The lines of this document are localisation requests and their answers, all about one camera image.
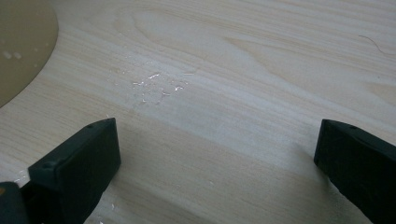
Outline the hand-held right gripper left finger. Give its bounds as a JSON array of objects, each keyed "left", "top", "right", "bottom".
[{"left": 20, "top": 117, "right": 121, "bottom": 224}]

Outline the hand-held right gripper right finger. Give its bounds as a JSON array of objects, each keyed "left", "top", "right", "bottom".
[{"left": 313, "top": 119, "right": 396, "bottom": 224}]

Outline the thin hair strand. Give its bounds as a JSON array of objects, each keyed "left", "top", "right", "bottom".
[{"left": 358, "top": 35, "right": 396, "bottom": 58}]

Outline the beige round plate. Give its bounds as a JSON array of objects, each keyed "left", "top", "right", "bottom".
[{"left": 0, "top": 0, "right": 60, "bottom": 108}]

